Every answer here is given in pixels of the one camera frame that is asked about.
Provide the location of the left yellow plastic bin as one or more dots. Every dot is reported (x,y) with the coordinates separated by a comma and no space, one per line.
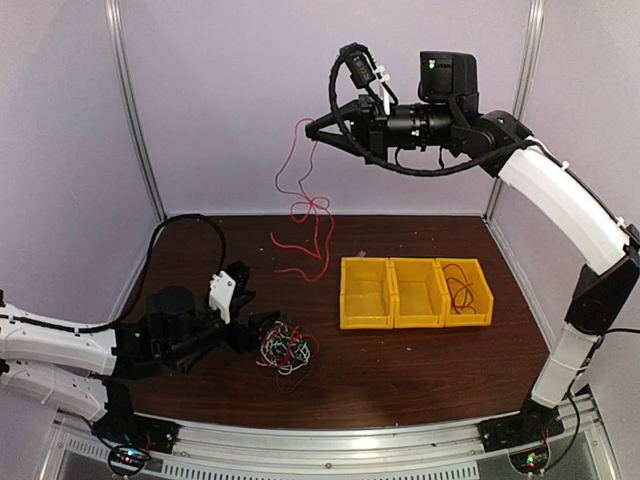
(367,295)

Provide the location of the left aluminium frame post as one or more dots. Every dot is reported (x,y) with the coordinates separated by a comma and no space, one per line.
(132,116)

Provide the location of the yellow plastic bin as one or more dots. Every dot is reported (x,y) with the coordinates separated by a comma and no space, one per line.
(422,298)
(367,295)
(469,301)

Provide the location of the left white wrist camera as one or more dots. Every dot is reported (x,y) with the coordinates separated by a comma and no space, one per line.
(223,285)

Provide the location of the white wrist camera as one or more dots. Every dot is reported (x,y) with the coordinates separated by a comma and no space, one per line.
(223,285)
(367,74)

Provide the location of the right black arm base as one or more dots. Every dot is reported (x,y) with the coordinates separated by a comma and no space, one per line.
(529,425)

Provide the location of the left circuit board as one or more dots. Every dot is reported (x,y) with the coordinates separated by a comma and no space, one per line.
(125,460)

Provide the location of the right aluminium frame post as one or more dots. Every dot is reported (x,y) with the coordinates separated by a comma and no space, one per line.
(529,58)

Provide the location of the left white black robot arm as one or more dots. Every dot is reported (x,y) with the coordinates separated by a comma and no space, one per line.
(83,369)

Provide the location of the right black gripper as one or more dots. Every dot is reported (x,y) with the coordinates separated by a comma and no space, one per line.
(374,144)

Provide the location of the middle yellow plastic bin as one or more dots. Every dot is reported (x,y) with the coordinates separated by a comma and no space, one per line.
(422,298)

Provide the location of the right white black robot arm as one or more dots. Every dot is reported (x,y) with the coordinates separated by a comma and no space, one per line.
(444,133)

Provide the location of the circuit board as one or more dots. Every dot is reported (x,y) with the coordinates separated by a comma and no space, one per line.
(125,460)
(529,461)

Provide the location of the aluminium front rail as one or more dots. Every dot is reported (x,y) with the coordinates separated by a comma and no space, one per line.
(448,450)

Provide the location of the aluminium frame post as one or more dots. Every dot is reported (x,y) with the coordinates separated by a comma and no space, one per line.
(132,116)
(529,58)

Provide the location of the right yellow plastic bin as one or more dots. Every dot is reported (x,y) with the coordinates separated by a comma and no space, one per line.
(469,301)

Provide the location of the right circuit board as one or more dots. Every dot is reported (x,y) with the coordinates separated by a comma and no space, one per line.
(529,461)

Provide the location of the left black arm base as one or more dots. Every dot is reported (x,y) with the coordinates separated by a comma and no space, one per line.
(143,432)

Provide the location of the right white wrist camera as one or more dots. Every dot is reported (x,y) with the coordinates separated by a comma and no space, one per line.
(367,74)

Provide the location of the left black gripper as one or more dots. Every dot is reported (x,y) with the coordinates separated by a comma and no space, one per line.
(250,337)

